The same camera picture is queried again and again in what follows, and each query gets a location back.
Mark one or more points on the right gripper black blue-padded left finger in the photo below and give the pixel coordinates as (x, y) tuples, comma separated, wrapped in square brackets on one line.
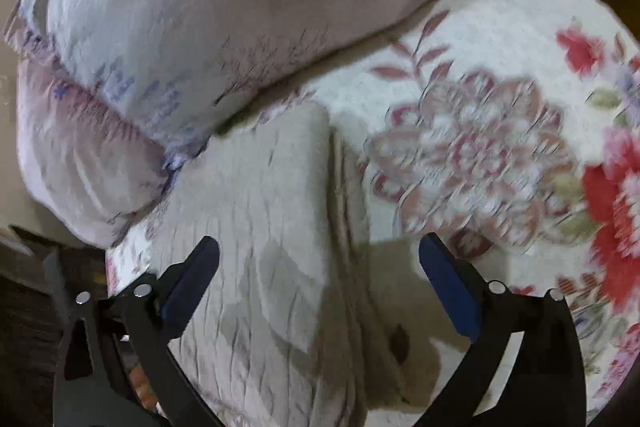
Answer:
[(115, 367)]

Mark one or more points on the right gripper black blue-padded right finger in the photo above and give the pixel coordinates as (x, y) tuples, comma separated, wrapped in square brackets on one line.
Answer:
[(547, 385)]

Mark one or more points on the grey cable-knit sweater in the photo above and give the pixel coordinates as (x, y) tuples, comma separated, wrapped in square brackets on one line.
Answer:
[(286, 334)]

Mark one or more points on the pink floral left pillow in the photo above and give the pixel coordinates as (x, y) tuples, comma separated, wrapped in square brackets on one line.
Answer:
[(78, 158)]

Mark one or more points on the white floral quilt bedspread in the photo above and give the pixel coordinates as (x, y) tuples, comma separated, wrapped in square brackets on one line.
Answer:
[(510, 128)]

